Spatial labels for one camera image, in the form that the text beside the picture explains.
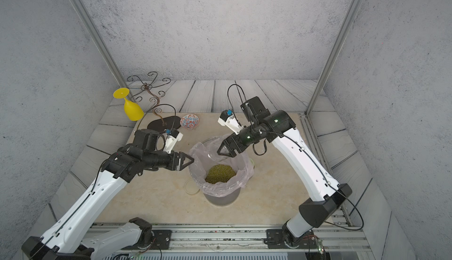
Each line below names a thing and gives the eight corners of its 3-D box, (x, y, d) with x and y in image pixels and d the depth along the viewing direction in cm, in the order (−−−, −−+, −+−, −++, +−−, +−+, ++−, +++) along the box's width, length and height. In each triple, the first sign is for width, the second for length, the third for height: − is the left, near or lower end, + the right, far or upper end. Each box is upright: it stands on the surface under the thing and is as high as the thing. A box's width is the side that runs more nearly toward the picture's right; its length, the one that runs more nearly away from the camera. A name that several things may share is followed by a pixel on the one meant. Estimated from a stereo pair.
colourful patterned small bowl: (180, 129, 114) (178, 126, 111) (182, 118, 120) (181, 114, 118) (198, 129, 114) (197, 125, 111) (200, 118, 120) (199, 114, 117)
